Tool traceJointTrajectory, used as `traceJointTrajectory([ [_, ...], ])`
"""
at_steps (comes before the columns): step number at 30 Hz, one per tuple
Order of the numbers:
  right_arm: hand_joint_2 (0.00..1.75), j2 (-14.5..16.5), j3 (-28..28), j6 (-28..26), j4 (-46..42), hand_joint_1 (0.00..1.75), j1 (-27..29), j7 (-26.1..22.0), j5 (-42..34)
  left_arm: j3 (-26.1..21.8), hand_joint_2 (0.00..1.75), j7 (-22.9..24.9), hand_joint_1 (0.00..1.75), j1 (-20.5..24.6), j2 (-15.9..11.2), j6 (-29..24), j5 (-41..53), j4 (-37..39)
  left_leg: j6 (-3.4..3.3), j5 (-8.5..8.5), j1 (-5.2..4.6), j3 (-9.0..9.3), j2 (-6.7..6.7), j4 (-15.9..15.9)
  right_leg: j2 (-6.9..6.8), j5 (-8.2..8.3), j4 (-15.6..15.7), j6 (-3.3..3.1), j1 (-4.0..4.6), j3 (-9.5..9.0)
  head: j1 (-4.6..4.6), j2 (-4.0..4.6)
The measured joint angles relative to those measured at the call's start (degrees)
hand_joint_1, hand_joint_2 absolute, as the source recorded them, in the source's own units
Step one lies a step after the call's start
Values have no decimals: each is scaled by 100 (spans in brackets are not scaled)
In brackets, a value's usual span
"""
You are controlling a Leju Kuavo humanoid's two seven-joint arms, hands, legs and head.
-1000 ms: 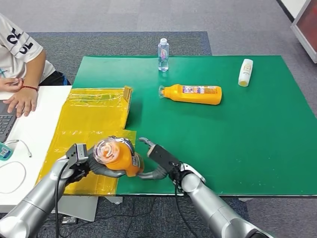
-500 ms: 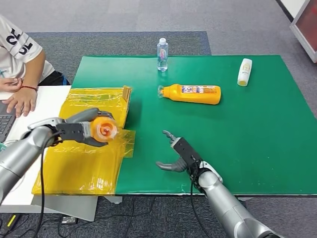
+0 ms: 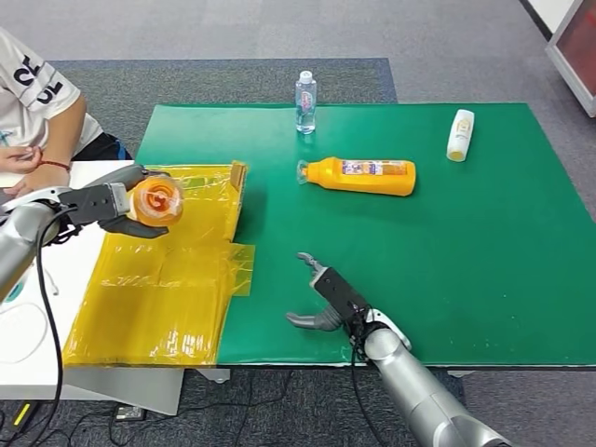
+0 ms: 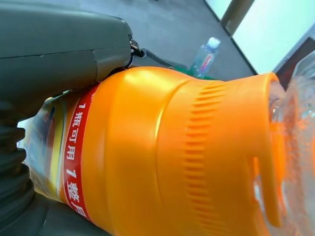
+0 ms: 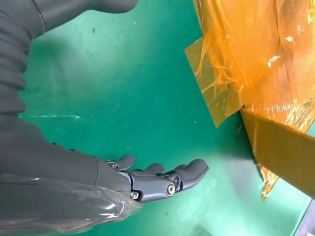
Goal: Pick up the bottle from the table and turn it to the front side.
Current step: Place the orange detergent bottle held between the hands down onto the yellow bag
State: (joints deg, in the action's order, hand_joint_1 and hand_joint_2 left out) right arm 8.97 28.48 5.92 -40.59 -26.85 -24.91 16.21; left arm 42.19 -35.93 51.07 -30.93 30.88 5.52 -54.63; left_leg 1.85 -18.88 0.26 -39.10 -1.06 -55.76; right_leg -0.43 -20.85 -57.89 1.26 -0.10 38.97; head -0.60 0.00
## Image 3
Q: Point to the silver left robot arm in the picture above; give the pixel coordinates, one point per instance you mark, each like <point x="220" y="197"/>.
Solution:
<point x="18" y="240"/>

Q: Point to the green table mat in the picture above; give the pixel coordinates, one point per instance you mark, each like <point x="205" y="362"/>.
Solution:
<point x="465" y="247"/>

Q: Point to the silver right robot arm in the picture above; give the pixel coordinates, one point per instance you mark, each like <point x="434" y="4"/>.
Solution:
<point x="419" y="395"/>

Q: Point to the pale table foot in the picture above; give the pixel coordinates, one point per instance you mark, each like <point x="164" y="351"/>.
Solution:
<point x="214" y="374"/>
<point x="461" y="374"/>

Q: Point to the black device with yellow stripe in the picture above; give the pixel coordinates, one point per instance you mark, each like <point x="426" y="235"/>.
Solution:
<point x="21" y="414"/>

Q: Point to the teal handheld device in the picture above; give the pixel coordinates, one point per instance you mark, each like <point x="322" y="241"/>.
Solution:
<point x="18" y="293"/>

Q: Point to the person's right hand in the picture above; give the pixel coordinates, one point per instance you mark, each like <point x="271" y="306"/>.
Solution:
<point x="21" y="159"/>

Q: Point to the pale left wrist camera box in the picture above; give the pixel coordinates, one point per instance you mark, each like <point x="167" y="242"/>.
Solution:
<point x="120" y="200"/>

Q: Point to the orange bottle with clear cap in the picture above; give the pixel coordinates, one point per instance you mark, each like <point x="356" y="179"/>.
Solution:
<point x="156" y="200"/>
<point x="335" y="175"/>

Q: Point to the yellow plastic sheet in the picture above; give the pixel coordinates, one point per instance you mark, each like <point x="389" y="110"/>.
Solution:
<point x="163" y="296"/>

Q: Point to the person's left hand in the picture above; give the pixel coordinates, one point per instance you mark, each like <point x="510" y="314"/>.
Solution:
<point x="47" y="180"/>

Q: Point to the red board with white frame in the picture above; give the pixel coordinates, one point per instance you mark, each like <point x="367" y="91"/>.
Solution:
<point x="582" y="46"/>

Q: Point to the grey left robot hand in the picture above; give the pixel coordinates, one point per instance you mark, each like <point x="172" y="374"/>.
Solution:
<point x="93" y="203"/>

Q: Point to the person's left forearm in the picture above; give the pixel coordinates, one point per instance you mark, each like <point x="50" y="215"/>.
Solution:
<point x="65" y="139"/>

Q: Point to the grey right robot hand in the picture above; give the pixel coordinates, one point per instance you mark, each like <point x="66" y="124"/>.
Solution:
<point x="339" y="296"/>

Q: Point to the white cream bottle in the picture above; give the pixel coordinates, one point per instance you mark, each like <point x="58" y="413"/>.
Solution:
<point x="460" y="132"/>

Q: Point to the person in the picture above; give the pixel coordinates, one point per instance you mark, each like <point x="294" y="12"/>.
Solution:
<point x="28" y="117"/>

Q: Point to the clear water bottle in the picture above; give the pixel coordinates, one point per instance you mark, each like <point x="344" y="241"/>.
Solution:
<point x="305" y="114"/>

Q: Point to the floor power strip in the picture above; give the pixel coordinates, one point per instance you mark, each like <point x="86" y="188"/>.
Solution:
<point x="130" y="413"/>

